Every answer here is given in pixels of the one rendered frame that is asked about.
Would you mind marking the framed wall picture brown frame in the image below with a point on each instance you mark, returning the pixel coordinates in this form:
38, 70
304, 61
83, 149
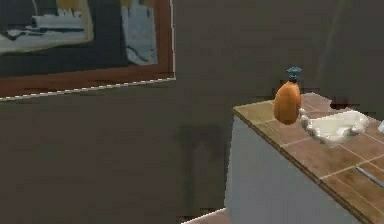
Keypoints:
83, 40

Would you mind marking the pale blue small object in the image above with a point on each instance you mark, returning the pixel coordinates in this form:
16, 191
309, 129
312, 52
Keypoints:
381, 126

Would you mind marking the grey cabinet tiled brown top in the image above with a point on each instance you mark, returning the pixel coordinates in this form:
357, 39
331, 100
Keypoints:
276, 176

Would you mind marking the orange soap dispenser teal pump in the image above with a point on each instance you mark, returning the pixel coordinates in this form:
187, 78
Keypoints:
286, 101

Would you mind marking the grey thin utensil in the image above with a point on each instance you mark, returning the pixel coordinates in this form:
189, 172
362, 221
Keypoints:
370, 176

